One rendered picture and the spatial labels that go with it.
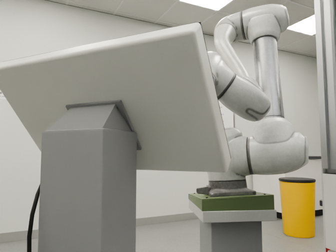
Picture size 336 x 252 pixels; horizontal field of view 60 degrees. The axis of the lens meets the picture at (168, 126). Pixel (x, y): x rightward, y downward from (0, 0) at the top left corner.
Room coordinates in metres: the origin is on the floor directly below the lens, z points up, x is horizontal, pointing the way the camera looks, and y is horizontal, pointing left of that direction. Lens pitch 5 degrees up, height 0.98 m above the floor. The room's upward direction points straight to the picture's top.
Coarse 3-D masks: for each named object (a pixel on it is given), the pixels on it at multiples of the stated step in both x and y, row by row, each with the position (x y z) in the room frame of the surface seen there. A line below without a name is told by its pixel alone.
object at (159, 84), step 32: (160, 32) 0.49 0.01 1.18; (192, 32) 0.45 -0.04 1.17; (0, 64) 0.67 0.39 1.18; (32, 64) 0.61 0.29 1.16; (64, 64) 0.58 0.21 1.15; (96, 64) 0.55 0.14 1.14; (128, 64) 0.53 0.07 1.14; (160, 64) 0.50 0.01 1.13; (192, 64) 0.48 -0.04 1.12; (32, 96) 0.67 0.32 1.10; (64, 96) 0.64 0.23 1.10; (96, 96) 0.61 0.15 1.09; (128, 96) 0.58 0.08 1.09; (160, 96) 0.55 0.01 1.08; (192, 96) 0.53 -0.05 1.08; (32, 128) 0.76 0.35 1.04; (64, 128) 0.58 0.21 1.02; (128, 128) 0.62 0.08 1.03; (160, 128) 0.60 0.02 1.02; (192, 128) 0.57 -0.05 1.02; (160, 160) 0.67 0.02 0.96; (192, 160) 0.63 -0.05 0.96; (224, 160) 0.61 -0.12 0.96
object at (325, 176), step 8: (328, 176) 0.54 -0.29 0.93; (328, 184) 0.54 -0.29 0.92; (328, 192) 0.54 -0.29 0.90; (328, 200) 0.54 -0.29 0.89; (328, 208) 0.54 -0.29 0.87; (328, 216) 0.54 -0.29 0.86; (328, 224) 0.54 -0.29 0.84; (328, 232) 0.54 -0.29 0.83; (328, 240) 0.55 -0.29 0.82; (328, 248) 0.55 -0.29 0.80
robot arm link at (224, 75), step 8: (208, 56) 0.90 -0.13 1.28; (216, 56) 0.91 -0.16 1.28; (216, 64) 0.88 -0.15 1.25; (224, 64) 0.91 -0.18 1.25; (216, 72) 0.87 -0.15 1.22; (224, 72) 0.89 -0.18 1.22; (232, 72) 0.91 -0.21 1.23; (216, 80) 0.88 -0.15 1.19; (224, 80) 0.89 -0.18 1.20; (232, 80) 0.89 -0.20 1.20; (216, 88) 0.90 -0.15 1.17; (224, 88) 0.89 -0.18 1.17
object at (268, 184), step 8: (312, 160) 4.44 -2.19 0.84; (320, 160) 4.52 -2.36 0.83; (304, 168) 4.36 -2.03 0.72; (312, 168) 4.44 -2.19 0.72; (320, 168) 4.52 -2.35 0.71; (256, 176) 4.68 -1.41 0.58; (264, 176) 4.53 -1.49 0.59; (272, 176) 4.38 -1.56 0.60; (280, 176) 4.25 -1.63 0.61; (288, 176) 4.21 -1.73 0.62; (296, 176) 4.28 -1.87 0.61; (304, 176) 4.35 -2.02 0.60; (312, 176) 4.43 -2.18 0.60; (320, 176) 4.51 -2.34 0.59; (256, 184) 4.69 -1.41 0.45; (264, 184) 4.53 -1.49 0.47; (272, 184) 4.39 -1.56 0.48; (320, 184) 4.51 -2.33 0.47; (264, 192) 4.54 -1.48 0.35; (272, 192) 4.39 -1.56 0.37; (320, 192) 4.51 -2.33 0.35; (280, 208) 4.27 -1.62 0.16; (320, 208) 4.50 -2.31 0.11; (280, 216) 4.33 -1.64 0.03
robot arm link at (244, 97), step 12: (228, 24) 1.25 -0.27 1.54; (216, 36) 1.19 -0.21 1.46; (228, 36) 1.19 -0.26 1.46; (216, 48) 1.16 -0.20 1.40; (228, 48) 1.12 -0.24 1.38; (228, 60) 1.10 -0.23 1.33; (240, 60) 1.09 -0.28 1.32; (240, 72) 1.04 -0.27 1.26; (240, 84) 0.89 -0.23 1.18; (252, 84) 0.92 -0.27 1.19; (228, 96) 0.90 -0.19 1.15; (240, 96) 0.89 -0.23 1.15; (252, 96) 0.90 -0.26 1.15; (264, 96) 0.92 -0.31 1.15; (228, 108) 0.95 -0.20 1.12; (240, 108) 0.91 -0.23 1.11; (252, 108) 0.91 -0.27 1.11; (264, 108) 0.91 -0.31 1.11; (252, 120) 0.95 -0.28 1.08
